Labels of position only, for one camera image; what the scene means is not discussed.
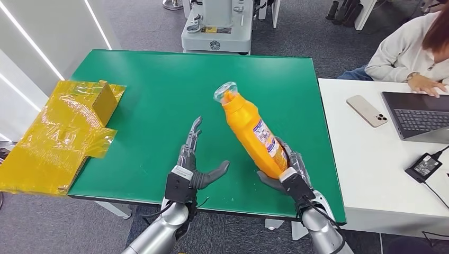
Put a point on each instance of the person's hand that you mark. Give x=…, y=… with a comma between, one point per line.
x=422, y=86

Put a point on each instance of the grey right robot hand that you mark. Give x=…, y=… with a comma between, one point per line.
x=298, y=161

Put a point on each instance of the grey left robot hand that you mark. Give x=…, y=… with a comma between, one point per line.
x=203, y=177

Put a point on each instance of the orange bottle with clear cap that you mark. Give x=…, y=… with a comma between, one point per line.
x=249, y=129

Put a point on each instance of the grey robot base machine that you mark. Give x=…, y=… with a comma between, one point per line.
x=217, y=38

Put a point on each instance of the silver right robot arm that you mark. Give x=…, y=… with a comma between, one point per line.
x=322, y=231

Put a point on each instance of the dark grey laptop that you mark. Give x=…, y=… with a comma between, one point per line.
x=417, y=117

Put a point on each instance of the person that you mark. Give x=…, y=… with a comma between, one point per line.
x=400, y=52

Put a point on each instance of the beige smartphone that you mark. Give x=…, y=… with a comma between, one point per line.
x=364, y=110

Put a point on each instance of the black power adapter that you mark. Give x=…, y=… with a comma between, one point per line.
x=422, y=167

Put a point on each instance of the white desk leg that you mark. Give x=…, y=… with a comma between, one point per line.
x=364, y=14

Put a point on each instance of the white table leg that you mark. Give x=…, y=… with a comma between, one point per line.
x=115, y=209

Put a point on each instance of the white panel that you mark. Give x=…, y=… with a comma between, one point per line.
x=274, y=12

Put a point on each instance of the yellow taped cardboard box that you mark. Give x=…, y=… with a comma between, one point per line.
x=52, y=140

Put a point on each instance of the chrome stand base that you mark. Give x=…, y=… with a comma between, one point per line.
x=172, y=5

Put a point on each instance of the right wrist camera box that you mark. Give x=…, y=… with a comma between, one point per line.
x=296, y=187

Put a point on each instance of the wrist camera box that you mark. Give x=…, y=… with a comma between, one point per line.
x=296, y=187
x=177, y=186

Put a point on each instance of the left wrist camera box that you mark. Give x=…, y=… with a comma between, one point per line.
x=177, y=186

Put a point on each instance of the grey table foot bracket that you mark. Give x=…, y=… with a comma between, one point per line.
x=297, y=232
x=273, y=224

